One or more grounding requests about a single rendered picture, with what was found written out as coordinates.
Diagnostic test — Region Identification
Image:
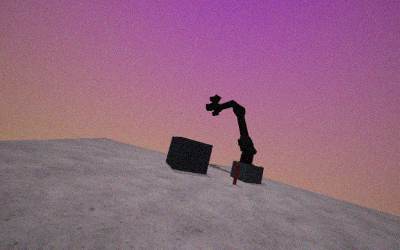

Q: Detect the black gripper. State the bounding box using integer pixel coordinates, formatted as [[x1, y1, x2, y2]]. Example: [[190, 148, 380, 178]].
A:
[[210, 96, 219, 116]]

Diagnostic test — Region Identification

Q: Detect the dark red peg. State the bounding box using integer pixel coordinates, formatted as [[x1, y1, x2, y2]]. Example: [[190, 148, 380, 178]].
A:
[[233, 165, 240, 185]]

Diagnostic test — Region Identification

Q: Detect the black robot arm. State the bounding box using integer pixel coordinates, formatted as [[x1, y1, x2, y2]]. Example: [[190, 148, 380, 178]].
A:
[[206, 95, 257, 165]]

